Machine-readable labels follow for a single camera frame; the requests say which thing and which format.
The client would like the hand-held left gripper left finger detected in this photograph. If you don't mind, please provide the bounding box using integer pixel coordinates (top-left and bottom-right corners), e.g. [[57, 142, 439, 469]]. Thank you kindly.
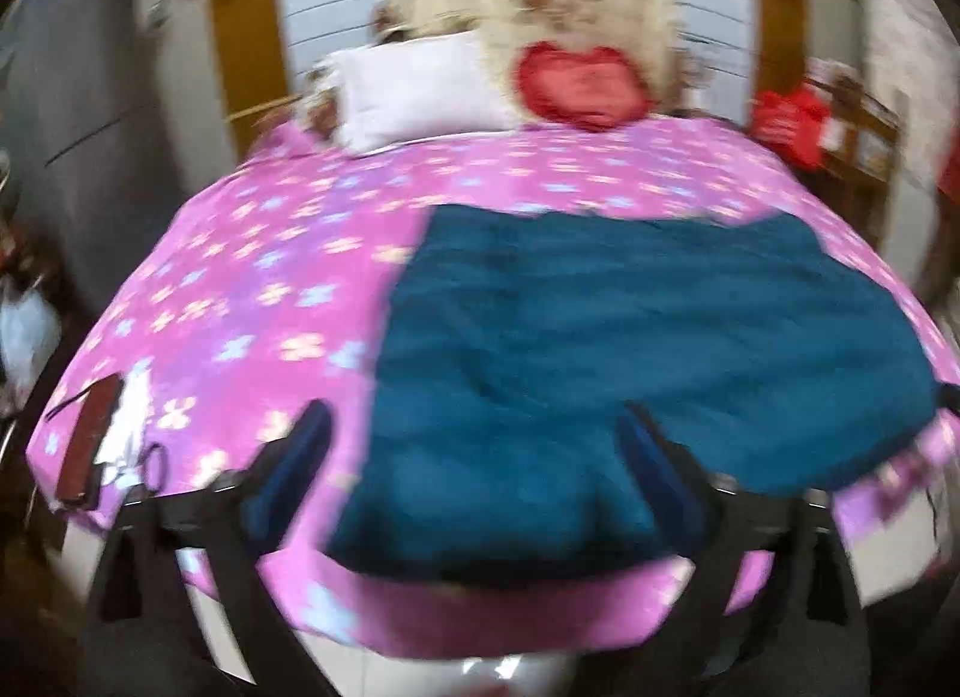
[[79, 399, 336, 697]]

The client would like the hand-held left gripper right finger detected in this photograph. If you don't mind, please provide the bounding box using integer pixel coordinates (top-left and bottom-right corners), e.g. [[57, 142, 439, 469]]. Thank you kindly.
[[613, 400, 875, 697]]

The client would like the teal puffer jacket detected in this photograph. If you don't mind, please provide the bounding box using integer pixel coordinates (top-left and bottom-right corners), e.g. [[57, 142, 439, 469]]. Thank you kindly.
[[330, 205, 942, 585]]

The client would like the pink floral bed cover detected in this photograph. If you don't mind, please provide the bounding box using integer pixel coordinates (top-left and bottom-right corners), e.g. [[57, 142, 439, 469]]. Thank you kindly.
[[26, 115, 960, 660]]

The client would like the dark red phone case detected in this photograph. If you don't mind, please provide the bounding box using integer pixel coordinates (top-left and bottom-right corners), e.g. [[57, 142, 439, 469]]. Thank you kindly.
[[56, 374, 125, 510]]

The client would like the white plastic bag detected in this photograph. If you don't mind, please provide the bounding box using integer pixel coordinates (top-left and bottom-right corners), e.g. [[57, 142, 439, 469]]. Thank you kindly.
[[0, 288, 65, 387]]

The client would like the red plastic bag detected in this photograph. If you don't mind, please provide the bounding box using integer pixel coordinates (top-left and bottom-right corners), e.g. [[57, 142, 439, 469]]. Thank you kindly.
[[750, 85, 833, 169]]

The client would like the red heart-shaped cushion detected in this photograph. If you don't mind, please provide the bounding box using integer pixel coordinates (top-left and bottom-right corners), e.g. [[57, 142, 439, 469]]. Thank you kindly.
[[514, 43, 653, 133]]

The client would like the white pillow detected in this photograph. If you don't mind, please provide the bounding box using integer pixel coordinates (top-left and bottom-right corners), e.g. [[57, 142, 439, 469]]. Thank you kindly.
[[311, 29, 526, 158]]

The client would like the wooden rack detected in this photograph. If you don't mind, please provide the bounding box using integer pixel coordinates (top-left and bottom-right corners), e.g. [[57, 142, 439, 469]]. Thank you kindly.
[[806, 59, 905, 199]]

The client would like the wooden bed headboard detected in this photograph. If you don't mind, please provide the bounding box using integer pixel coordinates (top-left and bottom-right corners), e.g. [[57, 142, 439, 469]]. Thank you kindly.
[[202, 0, 807, 143]]

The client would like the black cable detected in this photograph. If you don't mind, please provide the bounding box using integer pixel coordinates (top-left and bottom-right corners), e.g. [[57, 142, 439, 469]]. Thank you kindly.
[[45, 382, 173, 499]]

